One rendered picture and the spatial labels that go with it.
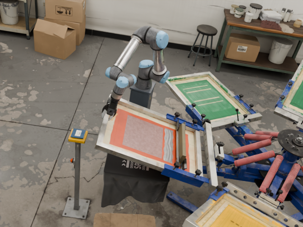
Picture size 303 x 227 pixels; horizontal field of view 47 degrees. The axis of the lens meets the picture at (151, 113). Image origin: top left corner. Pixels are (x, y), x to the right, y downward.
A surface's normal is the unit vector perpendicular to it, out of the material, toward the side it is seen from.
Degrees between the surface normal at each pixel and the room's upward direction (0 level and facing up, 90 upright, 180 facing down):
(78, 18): 90
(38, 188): 0
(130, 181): 95
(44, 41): 90
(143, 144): 15
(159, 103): 0
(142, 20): 90
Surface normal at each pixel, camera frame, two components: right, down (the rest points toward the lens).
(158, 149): 0.40, -0.71
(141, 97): -0.25, 0.56
